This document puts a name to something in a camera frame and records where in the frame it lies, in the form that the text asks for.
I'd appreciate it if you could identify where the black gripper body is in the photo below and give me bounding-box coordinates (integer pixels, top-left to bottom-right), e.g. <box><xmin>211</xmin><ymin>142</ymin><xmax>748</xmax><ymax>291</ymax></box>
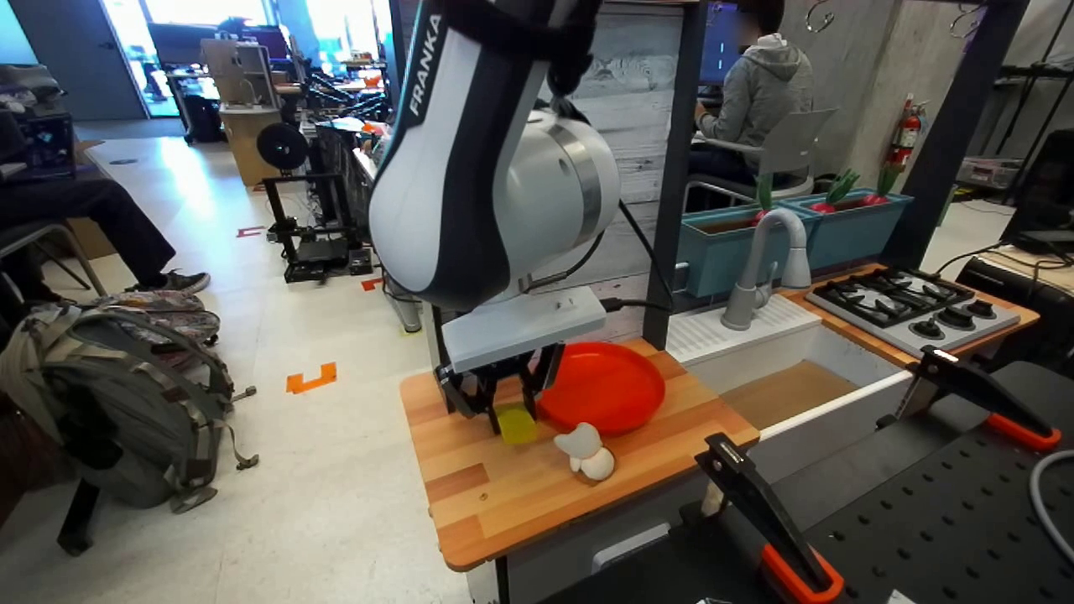
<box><xmin>435</xmin><ymin>345</ymin><xmax>565</xmax><ymax>417</ymax></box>

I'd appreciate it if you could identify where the yellow block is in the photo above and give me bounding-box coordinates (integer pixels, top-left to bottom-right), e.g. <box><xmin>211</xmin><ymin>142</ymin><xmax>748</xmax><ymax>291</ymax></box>
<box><xmin>493</xmin><ymin>404</ymin><xmax>542</xmax><ymax>447</ymax></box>

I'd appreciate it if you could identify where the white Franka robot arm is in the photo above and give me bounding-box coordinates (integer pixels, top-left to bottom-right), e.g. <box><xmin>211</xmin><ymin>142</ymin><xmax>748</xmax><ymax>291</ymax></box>
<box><xmin>369</xmin><ymin>0</ymin><xmax>621</xmax><ymax>417</ymax></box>

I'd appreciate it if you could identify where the orange plastic plate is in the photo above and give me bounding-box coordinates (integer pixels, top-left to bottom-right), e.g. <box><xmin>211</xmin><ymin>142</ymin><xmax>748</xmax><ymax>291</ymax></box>
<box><xmin>536</xmin><ymin>342</ymin><xmax>665</xmax><ymax>437</ymax></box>

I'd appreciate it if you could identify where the wooden butcher block counter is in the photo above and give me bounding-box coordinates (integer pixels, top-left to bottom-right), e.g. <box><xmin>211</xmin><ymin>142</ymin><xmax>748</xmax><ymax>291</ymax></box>
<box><xmin>400</xmin><ymin>337</ymin><xmax>758</xmax><ymax>569</ymax></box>

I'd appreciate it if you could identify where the white toy garlic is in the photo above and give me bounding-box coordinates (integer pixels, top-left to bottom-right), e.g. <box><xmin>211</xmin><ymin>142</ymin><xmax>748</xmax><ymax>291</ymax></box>
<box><xmin>555</xmin><ymin>422</ymin><xmax>619</xmax><ymax>482</ymax></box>

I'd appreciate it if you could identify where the grey toy faucet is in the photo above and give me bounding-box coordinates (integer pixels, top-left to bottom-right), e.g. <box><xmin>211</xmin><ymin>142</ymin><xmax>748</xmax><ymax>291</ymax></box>
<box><xmin>721</xmin><ymin>206</ymin><xmax>814</xmax><ymax>333</ymax></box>

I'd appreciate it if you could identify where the left teal planter box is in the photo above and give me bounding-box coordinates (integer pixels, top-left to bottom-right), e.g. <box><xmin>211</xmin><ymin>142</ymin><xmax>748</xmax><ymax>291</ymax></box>
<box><xmin>678</xmin><ymin>201</ymin><xmax>809</xmax><ymax>303</ymax></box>

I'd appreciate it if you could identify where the teal planter box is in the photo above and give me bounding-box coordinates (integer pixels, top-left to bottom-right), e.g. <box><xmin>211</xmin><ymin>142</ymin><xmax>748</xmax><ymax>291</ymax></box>
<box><xmin>678</xmin><ymin>201</ymin><xmax>809</xmax><ymax>303</ymax></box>
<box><xmin>809</xmin><ymin>194</ymin><xmax>914</xmax><ymax>271</ymax></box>

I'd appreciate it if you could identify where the near black orange clamp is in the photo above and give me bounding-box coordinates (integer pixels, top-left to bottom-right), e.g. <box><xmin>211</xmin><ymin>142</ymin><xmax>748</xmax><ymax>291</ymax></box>
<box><xmin>695</xmin><ymin>432</ymin><xmax>846</xmax><ymax>604</ymax></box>

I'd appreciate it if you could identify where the black orange clamp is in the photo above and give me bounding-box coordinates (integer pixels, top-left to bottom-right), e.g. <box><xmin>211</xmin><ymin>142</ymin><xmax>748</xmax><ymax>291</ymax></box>
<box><xmin>898</xmin><ymin>345</ymin><xmax>1064</xmax><ymax>454</ymax></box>
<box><xmin>695</xmin><ymin>432</ymin><xmax>846</xmax><ymax>604</ymax></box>

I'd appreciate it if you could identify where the white toy sink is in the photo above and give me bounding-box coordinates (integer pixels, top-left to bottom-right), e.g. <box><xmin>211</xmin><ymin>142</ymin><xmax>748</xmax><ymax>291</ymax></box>
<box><xmin>665</xmin><ymin>296</ymin><xmax>911</xmax><ymax>440</ymax></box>

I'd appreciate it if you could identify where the left toy radish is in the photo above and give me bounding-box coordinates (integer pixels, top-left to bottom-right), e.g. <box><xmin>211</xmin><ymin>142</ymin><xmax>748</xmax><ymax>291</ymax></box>
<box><xmin>756</xmin><ymin>175</ymin><xmax>774</xmax><ymax>210</ymax></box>

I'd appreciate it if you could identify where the toy radish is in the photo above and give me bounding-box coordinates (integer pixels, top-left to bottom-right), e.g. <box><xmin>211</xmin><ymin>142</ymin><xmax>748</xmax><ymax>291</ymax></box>
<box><xmin>815</xmin><ymin>172</ymin><xmax>860</xmax><ymax>210</ymax></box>
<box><xmin>756</xmin><ymin>175</ymin><xmax>774</xmax><ymax>210</ymax></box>

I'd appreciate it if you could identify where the grey backpack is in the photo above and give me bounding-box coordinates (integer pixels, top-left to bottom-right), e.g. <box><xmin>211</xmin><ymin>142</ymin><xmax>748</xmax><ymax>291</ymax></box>
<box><xmin>0</xmin><ymin>289</ymin><xmax>251</xmax><ymax>514</ymax></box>

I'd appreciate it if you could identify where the right teal planter box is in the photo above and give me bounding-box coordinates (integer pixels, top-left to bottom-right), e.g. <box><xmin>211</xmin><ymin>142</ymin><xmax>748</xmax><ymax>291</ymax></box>
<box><xmin>809</xmin><ymin>194</ymin><xmax>914</xmax><ymax>271</ymax></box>

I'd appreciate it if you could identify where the seated person in hoodie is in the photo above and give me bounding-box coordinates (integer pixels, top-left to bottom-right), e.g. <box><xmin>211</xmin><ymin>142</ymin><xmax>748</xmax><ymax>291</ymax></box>
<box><xmin>690</xmin><ymin>0</ymin><xmax>814</xmax><ymax>183</ymax></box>

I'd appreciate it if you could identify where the black toy stove grate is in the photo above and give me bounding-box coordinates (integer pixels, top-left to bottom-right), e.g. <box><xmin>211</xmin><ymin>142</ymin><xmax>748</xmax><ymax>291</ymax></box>
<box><xmin>809</xmin><ymin>269</ymin><xmax>1003</xmax><ymax>353</ymax></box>

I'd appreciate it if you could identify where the right toy radish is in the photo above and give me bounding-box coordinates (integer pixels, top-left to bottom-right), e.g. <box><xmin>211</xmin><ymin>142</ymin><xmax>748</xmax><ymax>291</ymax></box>
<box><xmin>815</xmin><ymin>172</ymin><xmax>860</xmax><ymax>210</ymax></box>

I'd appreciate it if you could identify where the far black orange clamp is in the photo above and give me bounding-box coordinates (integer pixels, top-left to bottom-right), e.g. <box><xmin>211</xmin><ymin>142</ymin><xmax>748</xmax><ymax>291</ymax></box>
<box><xmin>898</xmin><ymin>345</ymin><xmax>1064</xmax><ymax>454</ymax></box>

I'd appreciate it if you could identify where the grey cable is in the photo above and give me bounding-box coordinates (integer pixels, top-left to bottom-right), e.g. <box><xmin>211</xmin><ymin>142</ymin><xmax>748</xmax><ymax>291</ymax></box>
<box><xmin>1027</xmin><ymin>447</ymin><xmax>1074</xmax><ymax>534</ymax></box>

